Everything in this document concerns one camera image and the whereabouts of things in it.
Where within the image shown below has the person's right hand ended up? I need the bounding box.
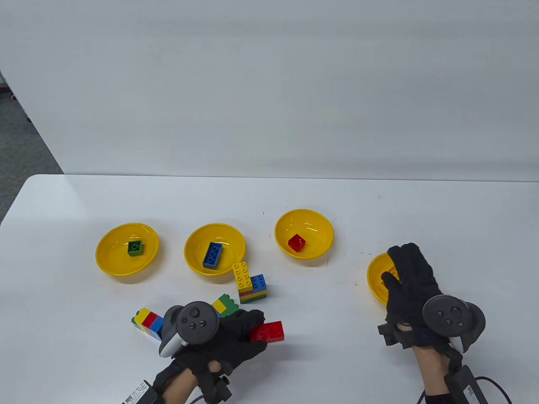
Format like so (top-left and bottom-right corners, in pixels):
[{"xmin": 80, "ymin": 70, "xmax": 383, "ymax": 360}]
[{"xmin": 381, "ymin": 243, "xmax": 463, "ymax": 371}]

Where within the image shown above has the person's left hand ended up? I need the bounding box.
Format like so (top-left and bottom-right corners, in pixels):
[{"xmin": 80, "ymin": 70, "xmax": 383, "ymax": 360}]
[{"xmin": 152, "ymin": 310, "xmax": 267, "ymax": 402}]

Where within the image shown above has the large multicolour toy brick block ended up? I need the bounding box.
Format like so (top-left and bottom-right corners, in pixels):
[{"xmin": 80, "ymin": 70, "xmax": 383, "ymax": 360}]
[{"xmin": 211, "ymin": 295, "xmax": 240, "ymax": 319}]

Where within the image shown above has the grey handheld controller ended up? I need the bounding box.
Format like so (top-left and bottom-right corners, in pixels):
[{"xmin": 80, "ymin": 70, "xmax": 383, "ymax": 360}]
[
  {"xmin": 159, "ymin": 301, "xmax": 219, "ymax": 358},
  {"xmin": 422, "ymin": 295, "xmax": 486, "ymax": 354}
]

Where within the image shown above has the red long toy brick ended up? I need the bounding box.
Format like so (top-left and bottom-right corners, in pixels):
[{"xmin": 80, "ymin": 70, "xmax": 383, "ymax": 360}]
[{"xmin": 250, "ymin": 321, "xmax": 285, "ymax": 343}]

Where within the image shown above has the stepped multicolour toy brick stack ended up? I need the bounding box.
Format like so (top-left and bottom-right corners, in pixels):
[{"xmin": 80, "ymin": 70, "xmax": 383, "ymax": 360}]
[{"xmin": 233, "ymin": 261, "xmax": 268, "ymax": 304}]

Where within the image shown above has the small multicolour toy brick stack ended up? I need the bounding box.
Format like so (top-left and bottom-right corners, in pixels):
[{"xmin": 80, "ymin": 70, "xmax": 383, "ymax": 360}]
[{"xmin": 131, "ymin": 308, "xmax": 165, "ymax": 341}]

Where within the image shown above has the blue long toy brick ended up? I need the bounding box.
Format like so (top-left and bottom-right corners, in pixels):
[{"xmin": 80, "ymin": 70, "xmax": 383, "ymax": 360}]
[{"xmin": 202, "ymin": 242, "xmax": 223, "ymax": 270}]

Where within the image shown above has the person's right forearm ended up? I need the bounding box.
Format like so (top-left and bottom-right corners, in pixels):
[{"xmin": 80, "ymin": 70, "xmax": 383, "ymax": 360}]
[{"xmin": 413, "ymin": 345, "xmax": 453, "ymax": 404}]

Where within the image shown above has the person's left forearm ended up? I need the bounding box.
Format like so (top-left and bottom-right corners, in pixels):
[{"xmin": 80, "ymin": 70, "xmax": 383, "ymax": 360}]
[{"xmin": 162, "ymin": 372, "xmax": 200, "ymax": 404}]

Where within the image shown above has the yellow plastic bowl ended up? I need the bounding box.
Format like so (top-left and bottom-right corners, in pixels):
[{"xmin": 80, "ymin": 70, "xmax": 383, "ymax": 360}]
[
  {"xmin": 184, "ymin": 223, "xmax": 247, "ymax": 277},
  {"xmin": 96, "ymin": 222, "xmax": 160, "ymax": 277},
  {"xmin": 274, "ymin": 209, "xmax": 334, "ymax": 260},
  {"xmin": 367, "ymin": 252, "xmax": 398, "ymax": 306}
]

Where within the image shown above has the black wrist sensor box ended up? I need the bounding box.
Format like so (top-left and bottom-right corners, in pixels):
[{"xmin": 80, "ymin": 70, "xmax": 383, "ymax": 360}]
[
  {"xmin": 444, "ymin": 365, "xmax": 485, "ymax": 404},
  {"xmin": 122, "ymin": 380, "xmax": 158, "ymax": 404}
]

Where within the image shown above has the braided black cable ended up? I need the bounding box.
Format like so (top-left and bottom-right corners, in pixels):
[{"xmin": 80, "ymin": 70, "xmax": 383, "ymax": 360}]
[{"xmin": 476, "ymin": 376, "xmax": 512, "ymax": 404}]

